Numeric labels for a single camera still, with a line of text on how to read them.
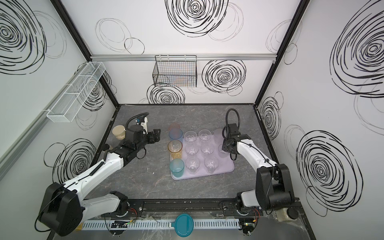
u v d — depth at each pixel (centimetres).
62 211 39
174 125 108
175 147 88
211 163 87
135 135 61
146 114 64
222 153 91
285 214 64
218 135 95
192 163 83
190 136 96
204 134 97
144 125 73
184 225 63
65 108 72
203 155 91
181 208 75
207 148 89
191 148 91
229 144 64
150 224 64
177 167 85
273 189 42
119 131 97
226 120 73
